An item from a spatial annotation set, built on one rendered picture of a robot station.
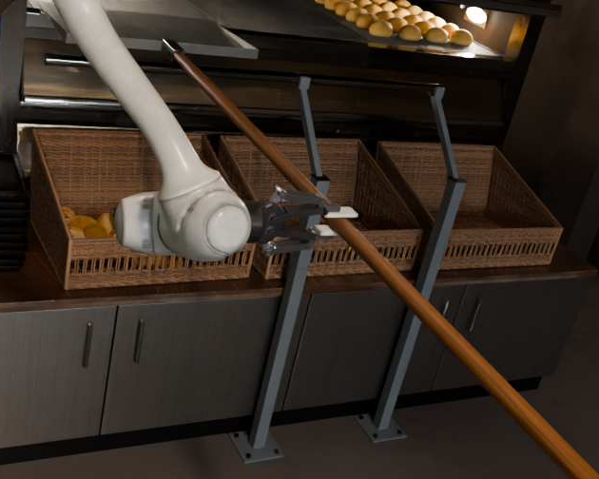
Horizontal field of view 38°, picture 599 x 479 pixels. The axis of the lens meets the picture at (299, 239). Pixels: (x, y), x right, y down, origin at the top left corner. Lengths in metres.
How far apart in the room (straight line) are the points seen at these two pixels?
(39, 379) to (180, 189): 1.29
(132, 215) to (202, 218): 0.19
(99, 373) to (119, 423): 0.20
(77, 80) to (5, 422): 1.00
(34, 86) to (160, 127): 1.38
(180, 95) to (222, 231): 1.57
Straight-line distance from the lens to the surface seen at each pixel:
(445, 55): 3.23
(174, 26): 2.71
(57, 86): 2.67
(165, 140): 1.29
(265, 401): 2.74
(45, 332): 2.39
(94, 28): 1.40
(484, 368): 1.29
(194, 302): 2.48
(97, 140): 2.72
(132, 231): 1.40
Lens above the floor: 1.80
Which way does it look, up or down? 25 degrees down
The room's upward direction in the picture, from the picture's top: 13 degrees clockwise
